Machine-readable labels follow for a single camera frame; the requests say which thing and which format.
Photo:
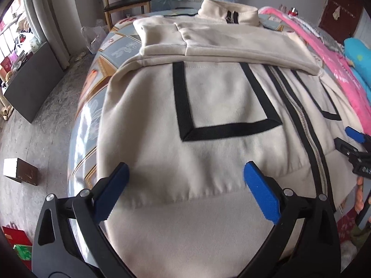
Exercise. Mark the dark red gift box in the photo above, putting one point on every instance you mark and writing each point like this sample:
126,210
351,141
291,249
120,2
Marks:
7,63

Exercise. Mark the grey patterned bed sheet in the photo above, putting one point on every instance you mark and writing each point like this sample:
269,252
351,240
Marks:
89,113

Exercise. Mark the cream zip jacket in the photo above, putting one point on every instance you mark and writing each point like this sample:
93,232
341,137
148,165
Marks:
217,92

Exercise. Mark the small red bottle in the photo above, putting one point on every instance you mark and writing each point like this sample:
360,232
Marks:
294,11

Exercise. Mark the red flat box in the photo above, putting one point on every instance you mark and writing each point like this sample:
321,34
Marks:
16,236

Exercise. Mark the clear plastic bag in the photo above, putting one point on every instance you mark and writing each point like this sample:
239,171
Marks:
92,34

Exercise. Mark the brown and white box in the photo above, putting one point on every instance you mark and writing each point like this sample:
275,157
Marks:
27,172

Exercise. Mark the beige hanging cloth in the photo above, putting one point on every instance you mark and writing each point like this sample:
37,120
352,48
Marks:
336,12

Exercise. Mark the green box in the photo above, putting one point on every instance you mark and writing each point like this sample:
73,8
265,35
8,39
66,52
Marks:
23,253

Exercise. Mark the metal window grille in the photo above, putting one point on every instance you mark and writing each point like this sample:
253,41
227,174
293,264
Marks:
11,26

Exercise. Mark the blue and pink cartoon pillow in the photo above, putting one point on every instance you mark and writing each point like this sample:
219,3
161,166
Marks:
358,55

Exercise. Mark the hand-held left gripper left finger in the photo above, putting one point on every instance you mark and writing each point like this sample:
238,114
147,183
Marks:
113,191

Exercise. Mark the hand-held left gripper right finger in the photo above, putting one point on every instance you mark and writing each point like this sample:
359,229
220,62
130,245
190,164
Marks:
262,192

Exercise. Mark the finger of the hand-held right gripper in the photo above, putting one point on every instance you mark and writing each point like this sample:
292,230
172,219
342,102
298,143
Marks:
345,146
356,134

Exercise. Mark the white plastic bag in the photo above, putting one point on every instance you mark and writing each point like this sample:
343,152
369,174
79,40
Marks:
24,40

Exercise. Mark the grey low cabinet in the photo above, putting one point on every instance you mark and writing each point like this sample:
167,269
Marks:
32,84

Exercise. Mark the pink floral blanket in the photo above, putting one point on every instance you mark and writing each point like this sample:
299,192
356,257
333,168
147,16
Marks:
333,60

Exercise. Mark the grey curtain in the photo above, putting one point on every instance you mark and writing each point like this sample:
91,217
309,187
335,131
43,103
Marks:
52,11

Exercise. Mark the grey sequin lace pillow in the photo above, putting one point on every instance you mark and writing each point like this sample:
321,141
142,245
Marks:
324,34

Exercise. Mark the small clear jar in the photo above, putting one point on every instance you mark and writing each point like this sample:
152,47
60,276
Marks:
281,7

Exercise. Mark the person's right hand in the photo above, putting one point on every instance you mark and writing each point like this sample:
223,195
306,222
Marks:
361,194

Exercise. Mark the wooden chair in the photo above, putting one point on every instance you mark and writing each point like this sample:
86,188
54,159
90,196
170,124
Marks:
127,4

